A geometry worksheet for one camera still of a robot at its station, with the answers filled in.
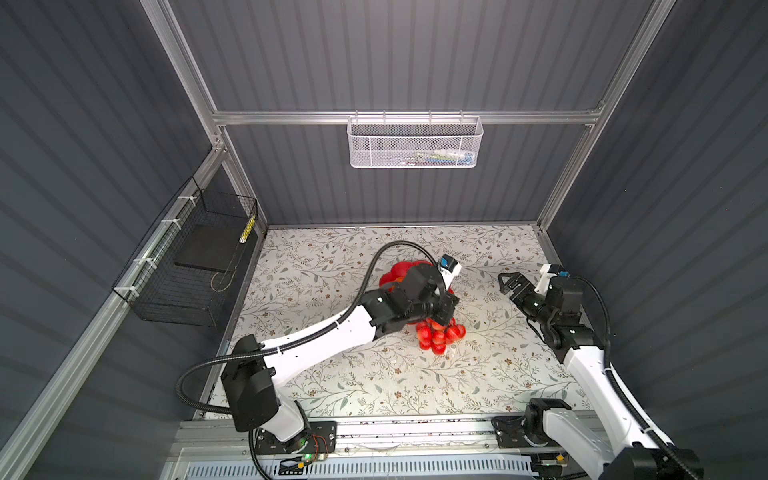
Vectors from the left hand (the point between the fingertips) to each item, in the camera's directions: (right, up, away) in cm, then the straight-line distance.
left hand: (460, 299), depth 71 cm
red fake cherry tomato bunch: (-6, -9, 0) cm, 11 cm away
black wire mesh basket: (-68, +6, +2) cm, 68 cm away
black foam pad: (-61, +13, +2) cm, 62 cm away
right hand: (+17, +2, +9) cm, 19 cm away
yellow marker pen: (-56, +17, +10) cm, 60 cm away
